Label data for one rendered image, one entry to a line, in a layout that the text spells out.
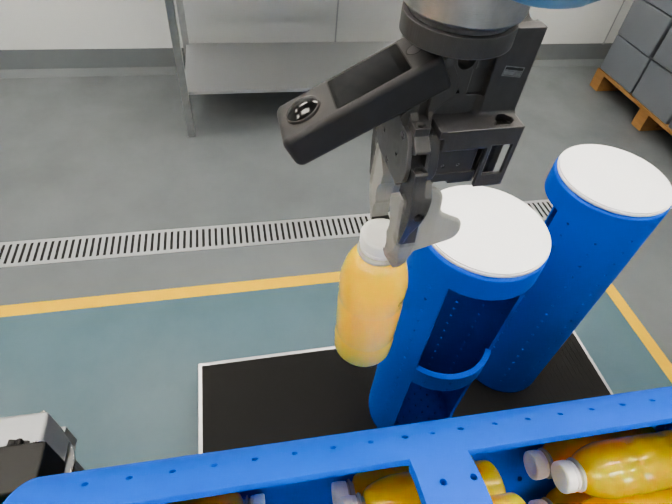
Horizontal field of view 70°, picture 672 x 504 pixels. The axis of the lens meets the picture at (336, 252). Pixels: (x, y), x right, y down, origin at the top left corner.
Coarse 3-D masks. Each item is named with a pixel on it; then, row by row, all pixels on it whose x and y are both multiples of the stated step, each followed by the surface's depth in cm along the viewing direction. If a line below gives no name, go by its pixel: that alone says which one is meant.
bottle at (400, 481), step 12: (480, 468) 58; (492, 468) 58; (384, 480) 57; (396, 480) 57; (408, 480) 57; (492, 480) 57; (372, 492) 56; (384, 492) 55; (396, 492) 55; (408, 492) 55; (492, 492) 56; (504, 492) 56
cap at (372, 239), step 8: (368, 224) 44; (376, 224) 44; (384, 224) 44; (360, 232) 43; (368, 232) 43; (376, 232) 43; (384, 232) 43; (360, 240) 43; (368, 240) 42; (376, 240) 42; (384, 240) 42; (368, 248) 42; (376, 248) 42; (368, 256) 43; (376, 256) 43; (384, 256) 42
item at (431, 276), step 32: (416, 256) 105; (416, 288) 108; (448, 288) 100; (480, 288) 96; (512, 288) 96; (416, 320) 113; (448, 320) 149; (480, 320) 137; (416, 352) 120; (448, 352) 158; (480, 352) 138; (384, 384) 143; (416, 384) 172; (448, 384) 125; (384, 416) 152; (416, 416) 164; (448, 416) 162
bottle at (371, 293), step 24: (360, 264) 44; (384, 264) 43; (360, 288) 45; (384, 288) 44; (336, 312) 53; (360, 312) 47; (384, 312) 47; (336, 336) 55; (360, 336) 50; (384, 336) 51; (360, 360) 54
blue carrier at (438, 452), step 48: (384, 432) 56; (432, 432) 55; (480, 432) 54; (528, 432) 54; (576, 432) 53; (48, 480) 50; (96, 480) 49; (144, 480) 48; (192, 480) 48; (240, 480) 48; (288, 480) 48; (336, 480) 66; (432, 480) 48; (480, 480) 48; (528, 480) 72
